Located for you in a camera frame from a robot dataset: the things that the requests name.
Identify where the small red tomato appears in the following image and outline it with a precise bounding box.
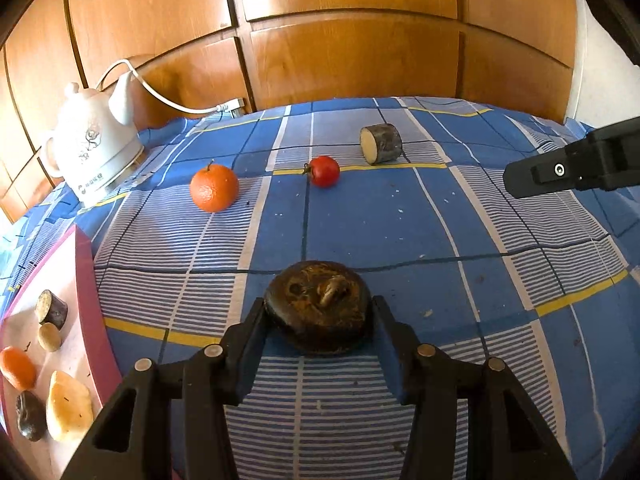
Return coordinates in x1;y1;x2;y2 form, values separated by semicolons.
303;155;341;188

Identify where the small orange mandarin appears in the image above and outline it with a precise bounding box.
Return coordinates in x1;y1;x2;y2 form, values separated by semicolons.
189;162;240;214

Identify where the cut log-shaped vegetable piece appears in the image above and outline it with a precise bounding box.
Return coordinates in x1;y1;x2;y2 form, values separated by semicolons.
360;124;404;166

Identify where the large orange mandarin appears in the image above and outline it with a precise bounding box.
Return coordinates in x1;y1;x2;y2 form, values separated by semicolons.
0;346;37;391

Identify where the dark brown round fruit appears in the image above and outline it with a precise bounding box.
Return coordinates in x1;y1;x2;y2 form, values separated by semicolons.
264;260;372;356

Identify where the dark cut log piece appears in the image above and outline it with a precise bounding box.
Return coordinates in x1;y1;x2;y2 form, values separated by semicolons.
35;289;68;330

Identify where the pale yellow fruit piece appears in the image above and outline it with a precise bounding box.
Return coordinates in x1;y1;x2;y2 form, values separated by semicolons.
46;370;94;443

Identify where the white ceramic electric kettle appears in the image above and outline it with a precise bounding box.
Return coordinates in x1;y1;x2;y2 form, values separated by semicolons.
49;72;143;207

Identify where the blue plaid tablecloth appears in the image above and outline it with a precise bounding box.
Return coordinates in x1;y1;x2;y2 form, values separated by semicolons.
1;98;639;479

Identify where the small tan round fruit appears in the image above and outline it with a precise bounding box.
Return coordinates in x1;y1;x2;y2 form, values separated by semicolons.
37;322;62;353

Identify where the dark brown dried fruit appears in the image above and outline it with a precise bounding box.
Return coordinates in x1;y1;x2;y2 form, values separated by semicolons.
16;390;47;442

